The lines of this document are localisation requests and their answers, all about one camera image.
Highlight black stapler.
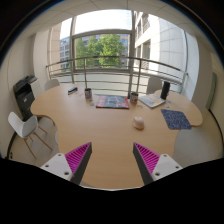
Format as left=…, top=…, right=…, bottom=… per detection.
left=68, top=87, right=78, bottom=95

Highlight metal balcony railing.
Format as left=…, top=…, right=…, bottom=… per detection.
left=46, top=56, right=187, bottom=95

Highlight black cylindrical speaker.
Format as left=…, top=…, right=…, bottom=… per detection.
left=160, top=81, right=170, bottom=100

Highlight white chair behind table right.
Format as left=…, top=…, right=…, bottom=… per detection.
left=146, top=77, right=162, bottom=94

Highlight white chair wooden legs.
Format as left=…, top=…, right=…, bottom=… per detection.
left=8, top=112, right=51, bottom=154

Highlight patterned mug right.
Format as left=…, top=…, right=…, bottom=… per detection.
left=130, top=92, right=138, bottom=104

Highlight patterned mug left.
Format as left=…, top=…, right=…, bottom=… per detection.
left=84, top=88, right=92, bottom=99

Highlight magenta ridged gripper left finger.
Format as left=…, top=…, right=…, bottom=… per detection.
left=40, top=141, right=93, bottom=186

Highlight red and grey magazine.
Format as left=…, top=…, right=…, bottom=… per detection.
left=96, top=95, right=129, bottom=109

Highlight white chair behind table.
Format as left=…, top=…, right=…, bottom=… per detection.
left=44, top=79, right=60, bottom=90
left=146, top=77, right=162, bottom=94

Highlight patterned mug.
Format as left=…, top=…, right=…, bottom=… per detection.
left=130, top=92, right=138, bottom=104
left=84, top=88, right=92, bottom=99

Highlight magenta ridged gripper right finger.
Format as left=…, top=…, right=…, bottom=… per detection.
left=132, top=142, right=184, bottom=186

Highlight dark speckled mouse pad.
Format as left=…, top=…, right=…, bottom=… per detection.
left=161, top=109, right=191, bottom=130

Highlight white chair behind table left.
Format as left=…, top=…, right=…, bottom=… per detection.
left=44, top=79, right=60, bottom=90

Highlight black office printer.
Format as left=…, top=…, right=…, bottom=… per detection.
left=13, top=75, right=37, bottom=121

